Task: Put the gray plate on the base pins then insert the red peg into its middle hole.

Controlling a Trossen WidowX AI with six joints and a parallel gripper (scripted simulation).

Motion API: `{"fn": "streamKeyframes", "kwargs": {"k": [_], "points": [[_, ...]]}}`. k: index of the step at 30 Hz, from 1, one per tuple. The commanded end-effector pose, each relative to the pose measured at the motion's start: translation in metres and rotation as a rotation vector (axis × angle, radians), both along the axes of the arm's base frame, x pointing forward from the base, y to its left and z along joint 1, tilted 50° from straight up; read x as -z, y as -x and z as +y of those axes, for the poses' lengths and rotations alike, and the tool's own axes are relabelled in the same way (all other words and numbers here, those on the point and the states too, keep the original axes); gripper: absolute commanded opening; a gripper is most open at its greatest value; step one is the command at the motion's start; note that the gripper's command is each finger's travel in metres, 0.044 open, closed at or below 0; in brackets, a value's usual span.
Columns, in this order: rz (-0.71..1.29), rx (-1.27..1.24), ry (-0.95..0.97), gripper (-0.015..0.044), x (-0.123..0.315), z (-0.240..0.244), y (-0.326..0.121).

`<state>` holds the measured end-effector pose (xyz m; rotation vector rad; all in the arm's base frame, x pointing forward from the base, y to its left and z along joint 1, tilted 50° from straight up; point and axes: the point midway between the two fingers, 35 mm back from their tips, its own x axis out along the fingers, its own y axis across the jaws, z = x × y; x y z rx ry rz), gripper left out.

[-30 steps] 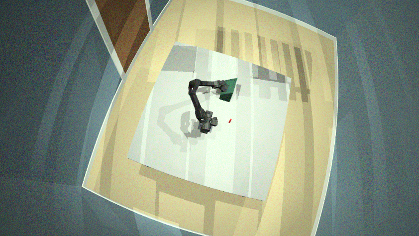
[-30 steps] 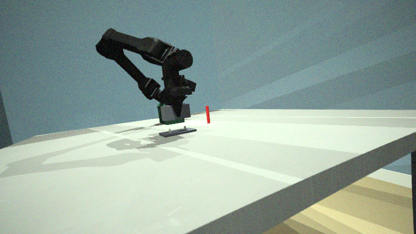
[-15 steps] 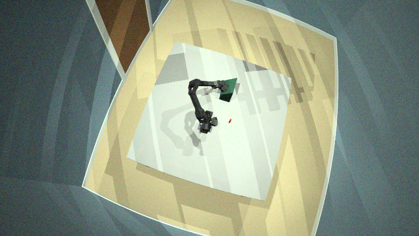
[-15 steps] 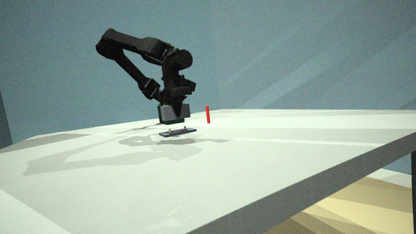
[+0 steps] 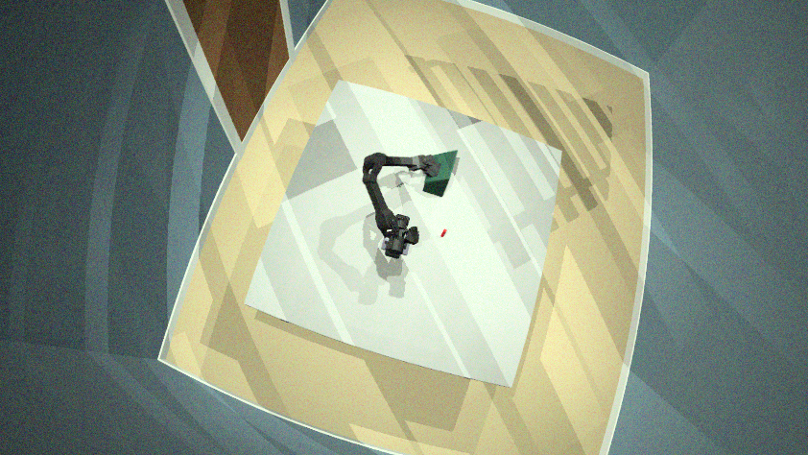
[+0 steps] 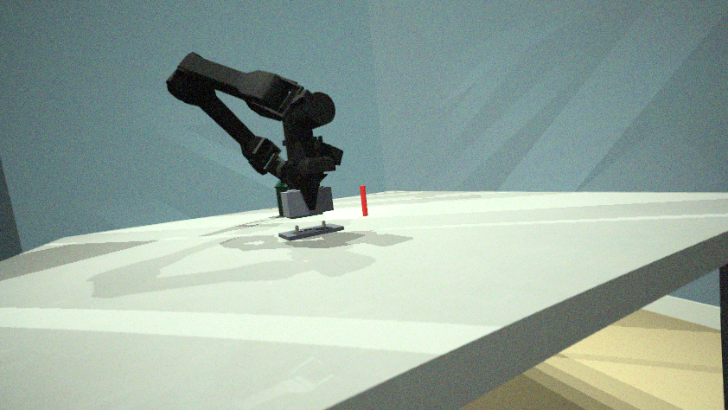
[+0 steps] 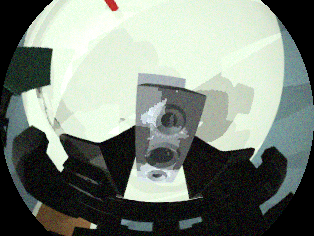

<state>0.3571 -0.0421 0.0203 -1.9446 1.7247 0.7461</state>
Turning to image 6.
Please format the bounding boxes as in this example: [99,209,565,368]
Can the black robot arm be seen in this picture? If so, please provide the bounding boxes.
[166,52,335,184]

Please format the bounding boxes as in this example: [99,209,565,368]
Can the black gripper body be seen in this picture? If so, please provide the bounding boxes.
[277,131,335,178]

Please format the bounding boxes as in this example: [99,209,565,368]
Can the red peg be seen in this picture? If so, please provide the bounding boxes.
[360,186,368,216]

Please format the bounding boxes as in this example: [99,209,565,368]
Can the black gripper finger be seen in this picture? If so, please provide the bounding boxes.
[295,174,328,210]
[283,177,300,190]

